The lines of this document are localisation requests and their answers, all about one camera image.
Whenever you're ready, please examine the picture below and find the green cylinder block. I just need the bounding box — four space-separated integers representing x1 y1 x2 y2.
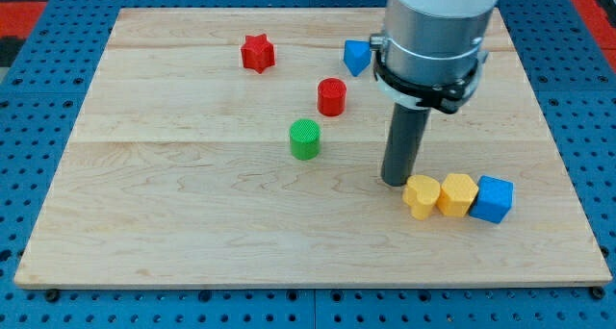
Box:
289 118 321 161

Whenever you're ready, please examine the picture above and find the black white mounting clamp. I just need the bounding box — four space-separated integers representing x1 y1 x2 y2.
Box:
372 50 489 114

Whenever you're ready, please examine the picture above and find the red cylinder block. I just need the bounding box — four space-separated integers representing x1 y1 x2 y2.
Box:
317 78 347 116

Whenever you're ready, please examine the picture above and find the blue triangular block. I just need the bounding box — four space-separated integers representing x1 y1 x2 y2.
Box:
343 39 372 77

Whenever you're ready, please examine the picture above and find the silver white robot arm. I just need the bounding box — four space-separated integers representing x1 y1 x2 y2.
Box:
376 0 498 86

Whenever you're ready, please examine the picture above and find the yellow hexagon block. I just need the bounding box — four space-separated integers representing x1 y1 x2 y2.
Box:
436 173 478 217

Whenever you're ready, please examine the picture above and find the blue cube block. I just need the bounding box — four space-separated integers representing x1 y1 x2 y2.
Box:
469 175 514 224

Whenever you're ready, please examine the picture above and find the wooden board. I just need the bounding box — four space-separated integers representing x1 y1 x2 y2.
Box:
14 9 612 290

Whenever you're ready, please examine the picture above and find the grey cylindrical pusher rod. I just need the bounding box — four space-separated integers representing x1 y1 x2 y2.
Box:
381 104 430 187

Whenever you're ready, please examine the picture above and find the yellow heart block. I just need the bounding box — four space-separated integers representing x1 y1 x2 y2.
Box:
402 175 441 220

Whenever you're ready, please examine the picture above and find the red star block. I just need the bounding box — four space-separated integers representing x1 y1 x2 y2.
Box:
241 34 276 74

